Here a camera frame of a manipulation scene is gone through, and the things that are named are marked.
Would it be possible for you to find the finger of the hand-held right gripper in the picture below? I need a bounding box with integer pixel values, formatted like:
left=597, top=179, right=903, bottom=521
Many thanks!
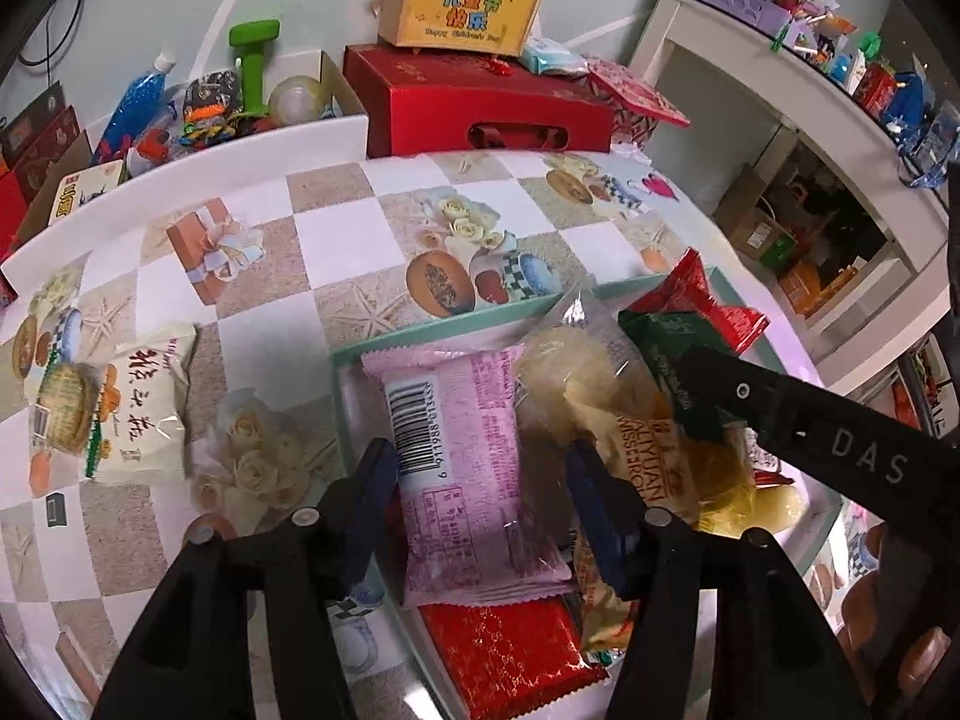
left=677, top=347, right=758, bottom=436

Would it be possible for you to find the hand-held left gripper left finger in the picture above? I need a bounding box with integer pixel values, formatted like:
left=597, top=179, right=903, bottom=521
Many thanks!
left=90, top=437, right=400, bottom=720

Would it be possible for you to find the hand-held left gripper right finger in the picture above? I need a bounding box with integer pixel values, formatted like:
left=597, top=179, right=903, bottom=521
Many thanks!
left=564, top=446, right=856, bottom=720

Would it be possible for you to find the green snack packet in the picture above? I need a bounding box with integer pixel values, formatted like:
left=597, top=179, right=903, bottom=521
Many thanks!
left=619, top=310, right=751, bottom=443

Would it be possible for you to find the red triangular snack packet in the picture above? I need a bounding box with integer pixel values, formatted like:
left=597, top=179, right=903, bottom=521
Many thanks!
left=628, top=247, right=772, bottom=357

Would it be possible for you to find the orange and yellow snack packet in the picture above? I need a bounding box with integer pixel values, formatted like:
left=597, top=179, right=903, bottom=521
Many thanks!
left=570, top=397, right=702, bottom=653

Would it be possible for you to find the shallow green-rimmed cardboard tray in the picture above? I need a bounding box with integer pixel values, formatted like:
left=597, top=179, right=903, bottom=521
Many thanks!
left=330, top=266, right=845, bottom=720

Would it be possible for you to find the pink snack packet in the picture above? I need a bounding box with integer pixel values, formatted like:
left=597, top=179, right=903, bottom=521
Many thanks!
left=361, top=345, right=575, bottom=610

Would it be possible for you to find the yellow cracker packet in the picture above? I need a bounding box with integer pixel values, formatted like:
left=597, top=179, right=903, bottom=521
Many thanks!
left=694, top=427, right=815, bottom=541

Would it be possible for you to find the clear-wrapped pale pastry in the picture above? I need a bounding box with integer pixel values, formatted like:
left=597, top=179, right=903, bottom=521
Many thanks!
left=514, top=277, right=661, bottom=451

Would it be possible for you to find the shiny red patterned packet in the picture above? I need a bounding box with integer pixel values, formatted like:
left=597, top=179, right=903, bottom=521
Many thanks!
left=416, top=592, right=612, bottom=720

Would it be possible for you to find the orange box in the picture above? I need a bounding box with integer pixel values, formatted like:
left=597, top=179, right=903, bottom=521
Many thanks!
left=780, top=259, right=856, bottom=316

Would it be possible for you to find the brown cardboard box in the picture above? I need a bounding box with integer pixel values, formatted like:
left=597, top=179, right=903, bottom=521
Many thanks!
left=712, top=165, right=800, bottom=271

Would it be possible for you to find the white packet with orange print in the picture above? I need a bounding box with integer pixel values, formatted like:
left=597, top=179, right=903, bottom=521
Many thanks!
left=82, top=322, right=200, bottom=485

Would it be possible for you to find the red patterned box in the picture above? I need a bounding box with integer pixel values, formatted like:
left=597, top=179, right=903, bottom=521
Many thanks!
left=585, top=56, right=691, bottom=143

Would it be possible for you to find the white shelf unit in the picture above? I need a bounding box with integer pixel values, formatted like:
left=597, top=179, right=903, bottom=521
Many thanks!
left=626, top=0, right=953, bottom=301

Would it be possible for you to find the clear-wrapped round rice cracker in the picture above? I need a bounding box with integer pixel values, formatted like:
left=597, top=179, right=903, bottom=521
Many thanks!
left=26, top=360, right=102, bottom=458

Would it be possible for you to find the pile of small toys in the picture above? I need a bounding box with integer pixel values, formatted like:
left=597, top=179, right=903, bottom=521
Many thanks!
left=772, top=0, right=946, bottom=188

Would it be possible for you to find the light blue tissue pack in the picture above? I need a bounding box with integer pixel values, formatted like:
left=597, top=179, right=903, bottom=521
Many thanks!
left=521, top=37, right=590, bottom=76

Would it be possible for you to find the large red gift box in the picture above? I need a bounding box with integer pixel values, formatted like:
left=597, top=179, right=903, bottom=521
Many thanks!
left=343, top=43, right=616, bottom=160

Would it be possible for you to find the clear tape roll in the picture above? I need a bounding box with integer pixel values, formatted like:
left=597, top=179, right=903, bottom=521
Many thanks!
left=268, top=75, right=327, bottom=125

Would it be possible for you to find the small yellow and white box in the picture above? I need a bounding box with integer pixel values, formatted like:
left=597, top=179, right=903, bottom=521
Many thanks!
left=46, top=160, right=127, bottom=227

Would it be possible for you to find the multicoloured toy bundle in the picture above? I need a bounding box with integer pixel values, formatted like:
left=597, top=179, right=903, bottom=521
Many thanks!
left=180, top=69, right=260, bottom=143

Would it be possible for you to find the green dumbbell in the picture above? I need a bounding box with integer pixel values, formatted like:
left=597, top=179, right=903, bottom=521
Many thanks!
left=229, top=19, right=282, bottom=117

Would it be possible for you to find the blue bottle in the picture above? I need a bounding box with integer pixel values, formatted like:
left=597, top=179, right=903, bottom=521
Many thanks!
left=94, top=51, right=177, bottom=166

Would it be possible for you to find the red carton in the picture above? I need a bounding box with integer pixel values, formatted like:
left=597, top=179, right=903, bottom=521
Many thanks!
left=0, top=172, right=35, bottom=256

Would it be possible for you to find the dark red-printed carton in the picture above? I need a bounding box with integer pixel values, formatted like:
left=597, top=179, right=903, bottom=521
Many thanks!
left=0, top=82, right=83, bottom=196

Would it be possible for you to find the yellow gift box with handle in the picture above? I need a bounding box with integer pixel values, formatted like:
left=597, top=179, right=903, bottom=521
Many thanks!
left=375, top=0, right=542, bottom=59

